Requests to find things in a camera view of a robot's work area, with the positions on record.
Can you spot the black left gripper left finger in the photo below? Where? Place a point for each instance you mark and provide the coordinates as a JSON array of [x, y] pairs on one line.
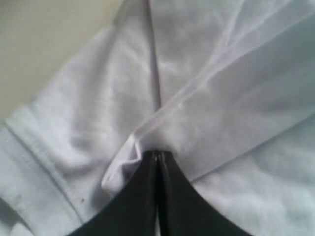
[[132, 212]]

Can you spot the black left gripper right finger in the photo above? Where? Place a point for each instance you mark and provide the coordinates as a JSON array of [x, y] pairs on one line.
[[181, 210]]

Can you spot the white shirt garment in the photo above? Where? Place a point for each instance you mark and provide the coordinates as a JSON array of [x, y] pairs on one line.
[[226, 86]]

